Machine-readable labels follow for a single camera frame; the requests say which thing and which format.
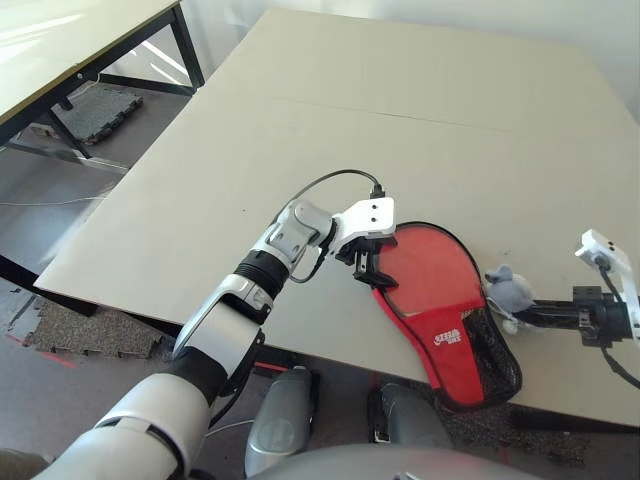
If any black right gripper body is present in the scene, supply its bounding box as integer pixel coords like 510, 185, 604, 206
573, 285, 629, 346

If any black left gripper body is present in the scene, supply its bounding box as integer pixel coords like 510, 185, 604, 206
337, 235, 386, 279

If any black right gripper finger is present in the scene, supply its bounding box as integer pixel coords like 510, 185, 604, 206
519, 310, 581, 332
529, 298, 576, 314

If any grey plush zipper charm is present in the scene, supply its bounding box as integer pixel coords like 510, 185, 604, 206
482, 264, 535, 335

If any red black paddle case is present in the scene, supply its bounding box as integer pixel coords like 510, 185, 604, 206
369, 221, 523, 412

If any dark speckled floor mat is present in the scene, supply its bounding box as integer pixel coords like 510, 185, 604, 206
439, 399, 591, 469

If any grey right robot leg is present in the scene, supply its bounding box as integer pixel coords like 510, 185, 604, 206
367, 382, 451, 449

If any grey robot leg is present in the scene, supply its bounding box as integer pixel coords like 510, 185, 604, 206
244, 367, 321, 476
367, 382, 451, 449

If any grey left robot leg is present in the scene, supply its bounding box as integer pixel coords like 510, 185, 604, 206
244, 367, 321, 476

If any grey robot torso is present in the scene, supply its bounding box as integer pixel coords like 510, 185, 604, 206
249, 444, 546, 480

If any brown speckled floor mat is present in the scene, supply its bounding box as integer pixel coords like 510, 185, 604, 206
27, 297, 176, 359

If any dark grey foam floor mat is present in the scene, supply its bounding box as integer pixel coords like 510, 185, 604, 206
52, 82, 145, 146

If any silver metal floor bar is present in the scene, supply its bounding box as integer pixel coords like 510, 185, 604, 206
0, 139, 131, 174

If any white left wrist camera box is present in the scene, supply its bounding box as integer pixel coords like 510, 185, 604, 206
329, 196, 397, 251

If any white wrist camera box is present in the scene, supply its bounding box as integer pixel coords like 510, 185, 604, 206
329, 196, 397, 251
574, 228, 640, 341

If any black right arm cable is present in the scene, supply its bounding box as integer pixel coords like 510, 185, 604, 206
597, 259, 640, 389

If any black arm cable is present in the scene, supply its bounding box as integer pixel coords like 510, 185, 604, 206
209, 169, 386, 426
597, 259, 640, 389

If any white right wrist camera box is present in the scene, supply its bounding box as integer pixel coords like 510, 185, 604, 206
574, 228, 640, 341

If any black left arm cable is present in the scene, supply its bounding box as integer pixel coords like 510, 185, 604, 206
209, 169, 386, 426

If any beige side table black frame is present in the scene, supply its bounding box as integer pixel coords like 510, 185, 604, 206
0, 0, 206, 166

